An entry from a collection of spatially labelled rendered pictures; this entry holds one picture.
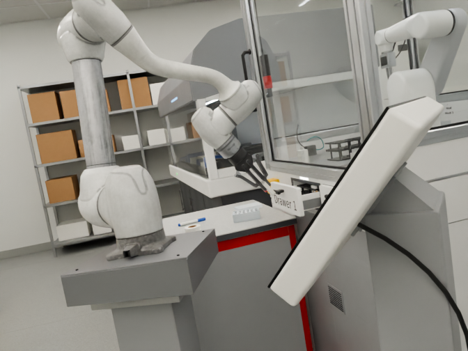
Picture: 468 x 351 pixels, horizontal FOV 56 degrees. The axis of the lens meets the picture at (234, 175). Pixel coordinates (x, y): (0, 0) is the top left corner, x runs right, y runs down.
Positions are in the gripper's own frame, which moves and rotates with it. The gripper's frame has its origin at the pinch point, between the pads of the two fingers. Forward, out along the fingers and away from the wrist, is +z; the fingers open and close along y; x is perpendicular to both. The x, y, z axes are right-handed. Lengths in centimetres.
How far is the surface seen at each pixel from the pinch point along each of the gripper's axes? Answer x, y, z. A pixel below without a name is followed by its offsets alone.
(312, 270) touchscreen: -112, -23, -23
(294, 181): 13.0, 12.8, 10.9
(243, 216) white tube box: 23.6, -13.2, 8.6
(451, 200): -55, 29, 28
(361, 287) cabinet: -36, -7, 37
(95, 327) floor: 139, -127, 24
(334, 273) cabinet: -16.0, -7.0, 38.0
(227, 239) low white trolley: 10.1, -25.7, 5.8
